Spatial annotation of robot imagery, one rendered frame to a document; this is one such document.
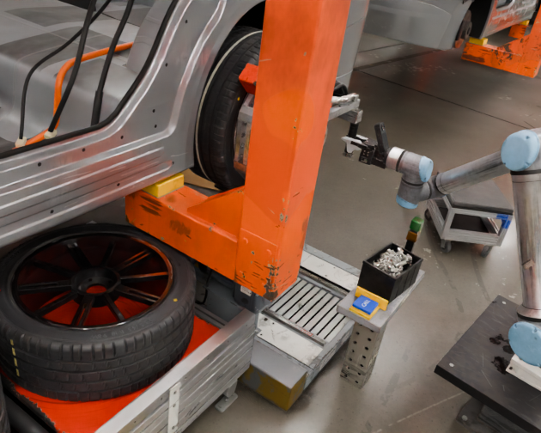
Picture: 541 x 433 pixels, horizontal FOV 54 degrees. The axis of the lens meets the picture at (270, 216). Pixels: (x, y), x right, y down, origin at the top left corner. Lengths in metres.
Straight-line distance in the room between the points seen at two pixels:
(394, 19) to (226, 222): 3.04
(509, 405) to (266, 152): 1.17
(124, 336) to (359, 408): 1.00
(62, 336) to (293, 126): 0.87
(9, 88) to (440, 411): 2.08
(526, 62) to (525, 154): 3.78
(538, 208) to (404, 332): 1.04
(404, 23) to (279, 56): 3.12
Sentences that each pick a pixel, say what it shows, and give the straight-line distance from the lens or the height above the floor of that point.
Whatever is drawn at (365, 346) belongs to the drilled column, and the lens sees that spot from 2.14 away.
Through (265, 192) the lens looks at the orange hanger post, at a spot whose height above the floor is 0.90.
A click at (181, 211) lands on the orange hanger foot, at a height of 0.68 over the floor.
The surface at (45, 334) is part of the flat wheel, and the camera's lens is 1.67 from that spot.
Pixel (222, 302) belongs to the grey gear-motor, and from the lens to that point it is 2.21.
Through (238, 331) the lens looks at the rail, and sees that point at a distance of 1.84.
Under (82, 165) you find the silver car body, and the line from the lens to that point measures 1.64.
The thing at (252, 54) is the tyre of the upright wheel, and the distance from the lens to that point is 2.02.
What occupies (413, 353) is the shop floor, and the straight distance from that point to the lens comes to 2.51.
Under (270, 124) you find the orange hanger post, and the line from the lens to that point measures 1.49.
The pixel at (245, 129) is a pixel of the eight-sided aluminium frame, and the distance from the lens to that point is 2.00.
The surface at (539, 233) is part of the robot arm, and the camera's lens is 1.82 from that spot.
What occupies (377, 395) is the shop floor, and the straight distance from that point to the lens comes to 2.28.
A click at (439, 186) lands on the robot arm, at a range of 2.24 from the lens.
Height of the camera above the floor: 1.64
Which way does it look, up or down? 31 degrees down
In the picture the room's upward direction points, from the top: 8 degrees clockwise
